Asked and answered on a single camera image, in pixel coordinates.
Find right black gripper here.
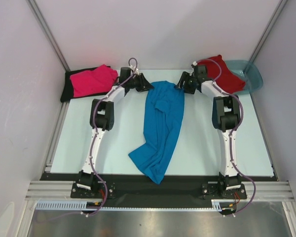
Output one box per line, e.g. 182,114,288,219
175,72,197,95

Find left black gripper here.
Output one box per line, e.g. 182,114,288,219
127,73,154,92

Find blue t shirt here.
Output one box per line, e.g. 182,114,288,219
128,81,185,185

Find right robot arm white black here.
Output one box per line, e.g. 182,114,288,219
175,63,243,199

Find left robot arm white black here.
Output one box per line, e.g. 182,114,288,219
74,66,154,198

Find pink folded t shirt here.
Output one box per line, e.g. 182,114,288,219
70,65,118,98

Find red t shirt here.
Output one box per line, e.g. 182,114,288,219
197,55,245,94

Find teal plastic basin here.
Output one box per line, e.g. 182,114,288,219
225,60,263,95

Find black folded t shirt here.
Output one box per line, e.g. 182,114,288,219
60,67,107,103

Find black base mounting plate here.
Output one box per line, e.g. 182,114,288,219
39,172,279,208

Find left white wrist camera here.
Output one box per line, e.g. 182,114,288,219
129,65,140,75

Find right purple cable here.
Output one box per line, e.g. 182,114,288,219
192,58,257,218

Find purple cable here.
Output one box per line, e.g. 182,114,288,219
192,58,257,218
81,57,139,219

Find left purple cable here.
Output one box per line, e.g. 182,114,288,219
81,57,139,219

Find left aluminium corner post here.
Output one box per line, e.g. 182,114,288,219
26,0,70,72

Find aluminium corner post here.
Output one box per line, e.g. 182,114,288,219
26,0,70,72
245,0,289,71

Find right aluminium corner post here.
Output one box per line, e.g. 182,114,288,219
245,0,289,71

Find white slotted cable duct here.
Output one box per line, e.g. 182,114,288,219
36,199,235,212

